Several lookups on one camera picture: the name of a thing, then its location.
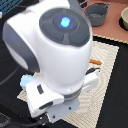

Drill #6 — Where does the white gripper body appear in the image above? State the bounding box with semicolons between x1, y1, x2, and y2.
26;68;100;121

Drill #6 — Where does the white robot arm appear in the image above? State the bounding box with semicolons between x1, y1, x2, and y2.
3;0;99;122

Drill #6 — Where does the woven beige placemat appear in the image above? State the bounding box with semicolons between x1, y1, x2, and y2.
16;39;120;128

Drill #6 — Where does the large grey pot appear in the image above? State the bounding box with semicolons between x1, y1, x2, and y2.
84;3;111;27

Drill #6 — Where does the beige bowl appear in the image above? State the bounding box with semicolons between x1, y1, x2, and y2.
121;7;128;30

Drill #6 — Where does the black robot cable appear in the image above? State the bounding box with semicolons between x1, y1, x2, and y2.
0;64;21;128

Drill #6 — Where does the wooden handled knife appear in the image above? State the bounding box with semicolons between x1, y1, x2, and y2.
90;59;102;65

